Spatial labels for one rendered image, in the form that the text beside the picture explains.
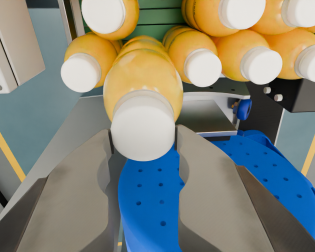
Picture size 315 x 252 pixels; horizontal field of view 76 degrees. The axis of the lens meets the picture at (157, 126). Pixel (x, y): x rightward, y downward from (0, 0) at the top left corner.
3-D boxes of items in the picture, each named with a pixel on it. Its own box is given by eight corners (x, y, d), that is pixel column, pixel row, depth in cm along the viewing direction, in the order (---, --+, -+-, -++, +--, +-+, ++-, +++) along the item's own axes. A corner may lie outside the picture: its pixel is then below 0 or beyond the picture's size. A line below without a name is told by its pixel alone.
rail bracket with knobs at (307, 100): (253, 93, 46) (280, 114, 37) (261, 61, 42) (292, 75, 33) (295, 91, 46) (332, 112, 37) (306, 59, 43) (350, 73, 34)
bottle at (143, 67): (113, 75, 30) (76, 154, 14) (127, 24, 26) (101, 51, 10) (158, 90, 31) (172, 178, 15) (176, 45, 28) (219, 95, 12)
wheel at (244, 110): (234, 122, 40) (244, 125, 39) (238, 101, 38) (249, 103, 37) (240, 113, 44) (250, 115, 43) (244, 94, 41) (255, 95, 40)
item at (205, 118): (167, 112, 44) (175, 146, 33) (167, 101, 42) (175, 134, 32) (212, 109, 44) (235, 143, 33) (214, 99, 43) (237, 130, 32)
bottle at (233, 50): (197, 64, 42) (231, 99, 26) (194, 27, 38) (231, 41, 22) (231, 56, 42) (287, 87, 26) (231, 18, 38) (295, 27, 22)
